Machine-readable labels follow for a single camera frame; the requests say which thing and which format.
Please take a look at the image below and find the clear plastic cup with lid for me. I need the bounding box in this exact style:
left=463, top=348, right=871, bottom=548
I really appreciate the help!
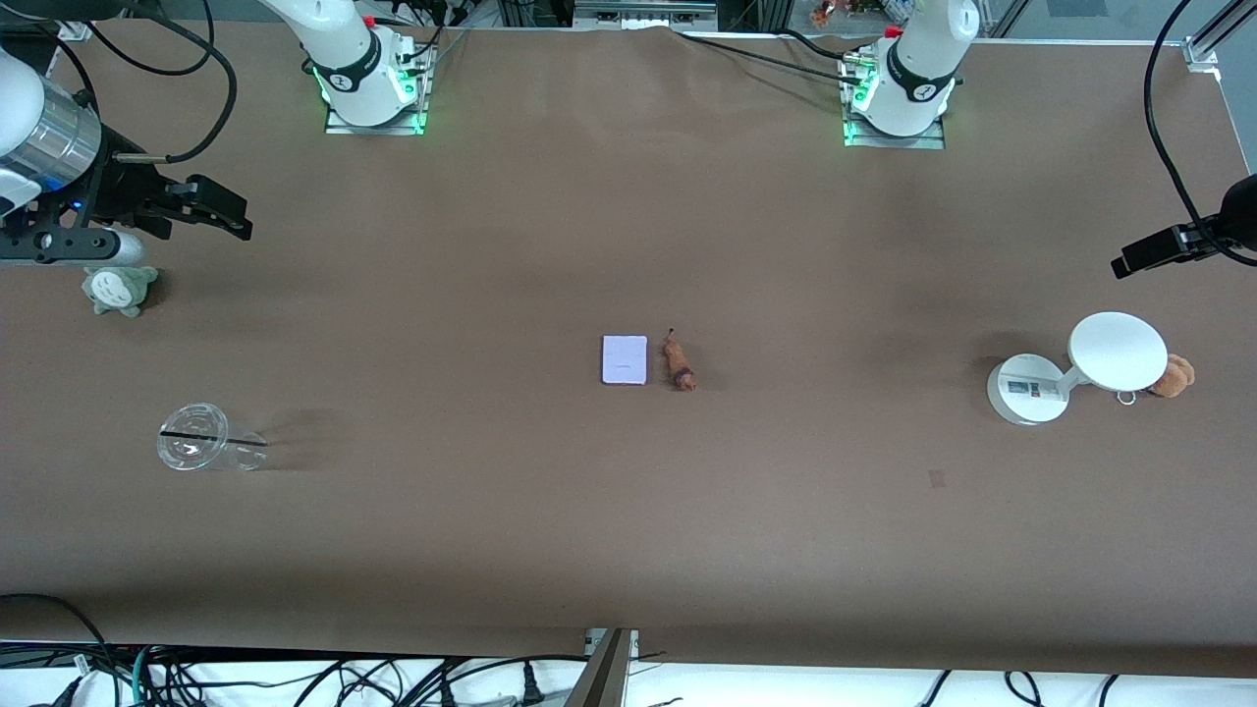
left=157, top=403, right=268, bottom=472

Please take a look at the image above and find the white round desk lamp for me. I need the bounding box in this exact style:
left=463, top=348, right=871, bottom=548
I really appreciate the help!
left=987, top=311, right=1170, bottom=426

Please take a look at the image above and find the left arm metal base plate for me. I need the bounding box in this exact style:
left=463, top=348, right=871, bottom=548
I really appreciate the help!
left=841, top=54, right=947, bottom=150

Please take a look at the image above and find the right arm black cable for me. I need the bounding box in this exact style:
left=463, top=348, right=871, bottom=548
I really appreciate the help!
left=0, top=0, right=239, bottom=165

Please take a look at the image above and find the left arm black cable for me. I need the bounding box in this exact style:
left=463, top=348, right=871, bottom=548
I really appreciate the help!
left=1144, top=0, right=1257, bottom=268

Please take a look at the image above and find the thick black floor cable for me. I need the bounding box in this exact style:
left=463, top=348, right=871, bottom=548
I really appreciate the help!
left=0, top=593, right=111, bottom=688

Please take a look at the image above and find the brown bear plush keychain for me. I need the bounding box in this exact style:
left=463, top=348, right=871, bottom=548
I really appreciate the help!
left=1117, top=353, right=1196, bottom=406

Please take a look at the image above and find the metal table edge bracket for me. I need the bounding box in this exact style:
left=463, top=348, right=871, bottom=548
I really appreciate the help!
left=565, top=628, right=641, bottom=707

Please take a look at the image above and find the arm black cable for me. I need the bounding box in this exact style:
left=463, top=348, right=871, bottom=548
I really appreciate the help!
left=0, top=0, right=239, bottom=165
left=1144, top=0, right=1257, bottom=268

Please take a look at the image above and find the grey-green totoro plush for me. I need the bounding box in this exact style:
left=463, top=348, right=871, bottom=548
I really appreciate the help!
left=82, top=263, right=159, bottom=318

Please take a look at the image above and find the brown lion statue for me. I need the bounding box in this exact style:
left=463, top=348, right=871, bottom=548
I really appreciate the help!
left=662, top=328, right=698, bottom=393

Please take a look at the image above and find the aluminium frame profile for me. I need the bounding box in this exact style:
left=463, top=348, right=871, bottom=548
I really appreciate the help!
left=573, top=0, right=720, bottom=31

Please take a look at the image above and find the brown table cover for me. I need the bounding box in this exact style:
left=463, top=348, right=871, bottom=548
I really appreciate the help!
left=0, top=20, right=1257, bottom=679

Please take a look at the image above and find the black base power cable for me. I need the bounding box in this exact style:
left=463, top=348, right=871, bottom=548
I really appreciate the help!
left=678, top=29, right=865, bottom=84

